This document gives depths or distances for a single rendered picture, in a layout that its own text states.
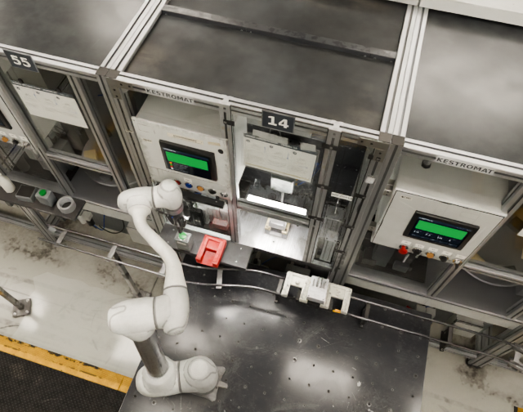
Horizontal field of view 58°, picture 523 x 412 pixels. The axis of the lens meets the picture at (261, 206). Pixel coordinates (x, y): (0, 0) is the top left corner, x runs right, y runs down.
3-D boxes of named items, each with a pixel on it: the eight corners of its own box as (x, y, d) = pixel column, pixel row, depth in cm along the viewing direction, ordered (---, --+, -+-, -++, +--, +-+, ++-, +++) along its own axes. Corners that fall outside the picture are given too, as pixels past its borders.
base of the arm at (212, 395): (221, 405, 243) (221, 403, 239) (181, 391, 247) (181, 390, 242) (233, 369, 253) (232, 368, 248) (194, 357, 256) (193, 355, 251)
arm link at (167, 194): (183, 191, 228) (155, 194, 227) (178, 172, 215) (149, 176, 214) (184, 210, 222) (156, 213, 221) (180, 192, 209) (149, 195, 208)
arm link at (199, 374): (220, 391, 241) (216, 383, 223) (185, 396, 240) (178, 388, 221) (217, 360, 250) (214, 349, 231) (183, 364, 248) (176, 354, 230)
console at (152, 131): (149, 184, 231) (127, 122, 192) (172, 141, 246) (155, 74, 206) (230, 205, 226) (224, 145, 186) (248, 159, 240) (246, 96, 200)
